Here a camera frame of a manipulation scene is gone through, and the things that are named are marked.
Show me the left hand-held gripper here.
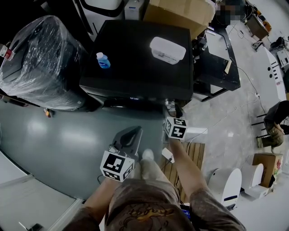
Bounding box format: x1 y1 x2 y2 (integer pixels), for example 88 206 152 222
100 125 143 183

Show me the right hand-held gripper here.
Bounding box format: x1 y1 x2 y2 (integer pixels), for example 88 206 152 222
162 102 188 141

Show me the black washing machine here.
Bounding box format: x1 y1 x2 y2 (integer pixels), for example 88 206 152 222
79 19 194 113

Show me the person's right forearm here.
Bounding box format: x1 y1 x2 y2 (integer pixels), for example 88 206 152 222
168 138 210 200

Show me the white rounded robot base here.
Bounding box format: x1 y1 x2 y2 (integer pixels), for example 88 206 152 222
207 167 242 209
241 163 270 199

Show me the person's left forearm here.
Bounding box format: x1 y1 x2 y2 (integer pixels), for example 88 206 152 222
83 178 124 215

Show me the person's leg with white shoe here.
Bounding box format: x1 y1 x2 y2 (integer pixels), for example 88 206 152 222
133 148 173 181

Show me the white power strip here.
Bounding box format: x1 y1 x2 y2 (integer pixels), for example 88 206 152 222
161 148 175 164

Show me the wooden slatted pallet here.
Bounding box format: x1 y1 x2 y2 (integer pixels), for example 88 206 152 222
159 141 206 203

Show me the person's brown printed shirt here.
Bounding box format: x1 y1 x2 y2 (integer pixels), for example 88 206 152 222
64 178 248 231

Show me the black metal table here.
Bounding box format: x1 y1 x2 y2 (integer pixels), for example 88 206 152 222
193 26 241 102

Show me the white plastic lidded container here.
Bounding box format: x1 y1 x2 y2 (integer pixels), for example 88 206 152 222
149 36 186 65

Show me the blue liquid bottle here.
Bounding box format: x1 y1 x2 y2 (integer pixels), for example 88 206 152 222
96 52 112 69

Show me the white flat panel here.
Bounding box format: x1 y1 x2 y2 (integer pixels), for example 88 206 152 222
0 148 85 231

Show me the large brown cardboard box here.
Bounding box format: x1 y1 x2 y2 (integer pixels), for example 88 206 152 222
143 0 215 41

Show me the small white box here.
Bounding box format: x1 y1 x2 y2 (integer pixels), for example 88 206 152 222
124 0 145 21

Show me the white curved counter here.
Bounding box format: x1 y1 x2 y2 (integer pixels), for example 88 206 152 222
263 45 288 102

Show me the printed brown cardboard box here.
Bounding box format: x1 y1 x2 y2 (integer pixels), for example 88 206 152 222
252 152 284 188

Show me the plastic-wrapped black appliance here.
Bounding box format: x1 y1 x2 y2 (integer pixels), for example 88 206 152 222
0 15 92 111

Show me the white appliance with black trim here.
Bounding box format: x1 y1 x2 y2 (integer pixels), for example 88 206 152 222
75 0 125 36

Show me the red and white can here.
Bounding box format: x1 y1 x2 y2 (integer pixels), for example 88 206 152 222
0 43 15 61

